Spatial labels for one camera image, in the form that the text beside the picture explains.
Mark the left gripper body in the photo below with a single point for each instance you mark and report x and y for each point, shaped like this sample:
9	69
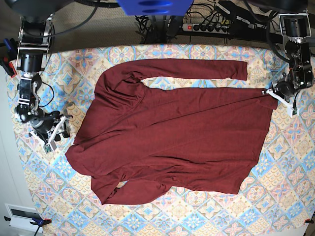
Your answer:
285	93

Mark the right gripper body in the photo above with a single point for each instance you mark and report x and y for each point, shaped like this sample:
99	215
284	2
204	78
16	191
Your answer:
45	126

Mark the dark red t-shirt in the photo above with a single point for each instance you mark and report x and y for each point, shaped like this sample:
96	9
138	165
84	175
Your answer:
137	142

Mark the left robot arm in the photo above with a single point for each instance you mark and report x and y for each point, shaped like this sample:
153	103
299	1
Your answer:
297	29

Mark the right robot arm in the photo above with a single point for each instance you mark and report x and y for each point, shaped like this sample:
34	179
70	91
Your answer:
33	45

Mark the white power strip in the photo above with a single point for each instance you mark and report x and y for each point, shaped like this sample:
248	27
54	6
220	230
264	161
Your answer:
205	28

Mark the black orange clamp left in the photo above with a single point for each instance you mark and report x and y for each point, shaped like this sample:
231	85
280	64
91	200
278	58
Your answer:
8	67

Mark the blue clamp lower left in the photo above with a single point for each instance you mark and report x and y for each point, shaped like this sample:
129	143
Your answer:
37	222

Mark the patterned tile tablecloth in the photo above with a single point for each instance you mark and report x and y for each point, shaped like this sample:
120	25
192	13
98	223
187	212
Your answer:
277	196

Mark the orange clamp lower right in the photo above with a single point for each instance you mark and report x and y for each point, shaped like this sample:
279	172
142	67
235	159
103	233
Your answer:
309	221

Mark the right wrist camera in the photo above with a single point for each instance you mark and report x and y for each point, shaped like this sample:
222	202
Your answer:
49	147

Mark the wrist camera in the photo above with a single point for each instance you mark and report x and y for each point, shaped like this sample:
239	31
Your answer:
49	147
292	111

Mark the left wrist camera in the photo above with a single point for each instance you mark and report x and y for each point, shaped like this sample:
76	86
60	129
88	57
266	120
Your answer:
292	111

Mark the white wall vent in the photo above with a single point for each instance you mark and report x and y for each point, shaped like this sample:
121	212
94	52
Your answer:
23	212

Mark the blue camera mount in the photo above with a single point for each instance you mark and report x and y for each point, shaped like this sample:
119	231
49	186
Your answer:
155	7

